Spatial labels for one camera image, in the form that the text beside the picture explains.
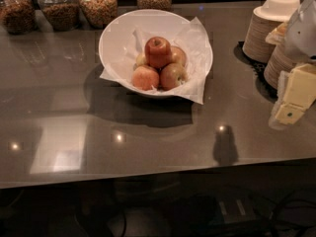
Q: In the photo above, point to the black tray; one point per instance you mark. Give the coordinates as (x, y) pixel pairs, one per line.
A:
(262, 86)

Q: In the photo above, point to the back right apple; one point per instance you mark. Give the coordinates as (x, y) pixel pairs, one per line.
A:
(178, 55)

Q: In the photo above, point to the front left apple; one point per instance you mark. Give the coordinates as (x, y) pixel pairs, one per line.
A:
(145, 78)

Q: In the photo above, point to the rear stack paper bowls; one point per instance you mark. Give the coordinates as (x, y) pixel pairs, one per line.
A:
(264, 19)

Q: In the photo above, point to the small yellow apple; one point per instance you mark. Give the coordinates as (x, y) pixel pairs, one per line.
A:
(141, 59)

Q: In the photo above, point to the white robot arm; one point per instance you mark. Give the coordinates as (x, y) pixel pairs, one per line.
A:
(300, 36)

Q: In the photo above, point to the white ceramic bowl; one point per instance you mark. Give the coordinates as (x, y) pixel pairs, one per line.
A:
(115, 43)

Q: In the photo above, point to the stack paper bowls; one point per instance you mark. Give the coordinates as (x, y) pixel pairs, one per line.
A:
(278, 61)
(264, 19)

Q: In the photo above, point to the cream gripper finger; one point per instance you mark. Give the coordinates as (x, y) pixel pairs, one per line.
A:
(300, 91)
(280, 111)

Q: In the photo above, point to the front right apple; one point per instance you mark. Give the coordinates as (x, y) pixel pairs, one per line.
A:
(172, 76)

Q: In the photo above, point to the dark device under table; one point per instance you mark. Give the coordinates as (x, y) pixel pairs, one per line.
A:
(233, 211)

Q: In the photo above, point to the white paper liner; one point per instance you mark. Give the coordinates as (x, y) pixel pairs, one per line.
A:
(197, 46)

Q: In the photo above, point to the red apple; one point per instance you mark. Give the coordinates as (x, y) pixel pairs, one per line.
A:
(158, 52)

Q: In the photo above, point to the far left glass jar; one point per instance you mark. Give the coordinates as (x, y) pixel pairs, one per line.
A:
(17, 16)

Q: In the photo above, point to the front stack paper bowls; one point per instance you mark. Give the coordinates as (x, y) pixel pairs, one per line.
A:
(278, 61)

